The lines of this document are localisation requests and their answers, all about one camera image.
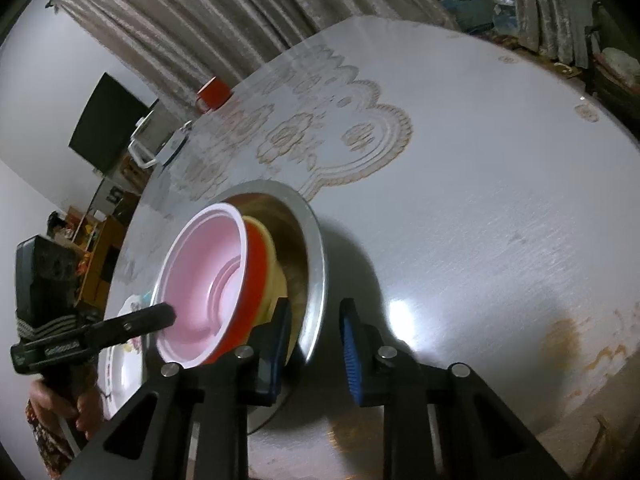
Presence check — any wooden shelf cabinet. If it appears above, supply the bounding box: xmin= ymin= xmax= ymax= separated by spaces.
xmin=47 ymin=210 xmax=126 ymax=313

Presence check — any white electric kettle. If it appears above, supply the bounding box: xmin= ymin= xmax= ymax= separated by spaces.
xmin=128 ymin=100 xmax=192 ymax=169

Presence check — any lace gold embroidered tablecloth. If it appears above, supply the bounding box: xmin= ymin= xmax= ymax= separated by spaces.
xmin=116 ymin=44 xmax=414 ymax=283

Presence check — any black wall television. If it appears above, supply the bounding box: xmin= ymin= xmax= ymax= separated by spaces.
xmin=68 ymin=73 xmax=149 ymax=174

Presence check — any teal rimmed plate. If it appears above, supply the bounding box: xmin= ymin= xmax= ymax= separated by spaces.
xmin=140 ymin=292 xmax=153 ymax=308

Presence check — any yellow plastic bowl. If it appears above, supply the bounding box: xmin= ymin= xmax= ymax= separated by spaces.
xmin=243 ymin=216 xmax=288 ymax=325

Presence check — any person's left hand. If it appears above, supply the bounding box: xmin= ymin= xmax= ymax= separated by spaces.
xmin=29 ymin=365 xmax=104 ymax=439

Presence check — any red plastic cup bowl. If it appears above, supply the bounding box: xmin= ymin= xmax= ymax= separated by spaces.
xmin=153 ymin=203 xmax=264 ymax=368

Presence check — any large steel bowl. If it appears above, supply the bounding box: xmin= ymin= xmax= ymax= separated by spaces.
xmin=214 ymin=180 xmax=328 ymax=434

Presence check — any grey curtain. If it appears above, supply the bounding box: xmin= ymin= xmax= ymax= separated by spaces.
xmin=514 ymin=0 xmax=597 ymax=68
xmin=50 ymin=0 xmax=457 ymax=118

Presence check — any white floral plate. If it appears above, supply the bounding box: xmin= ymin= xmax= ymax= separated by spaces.
xmin=95 ymin=292 xmax=151 ymax=428

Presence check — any person's left patterned sleeve forearm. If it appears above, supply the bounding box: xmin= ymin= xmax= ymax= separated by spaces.
xmin=25 ymin=401 xmax=75 ymax=479

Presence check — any red ceramic mug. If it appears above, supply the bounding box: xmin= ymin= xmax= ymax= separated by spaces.
xmin=195 ymin=77 xmax=232 ymax=113

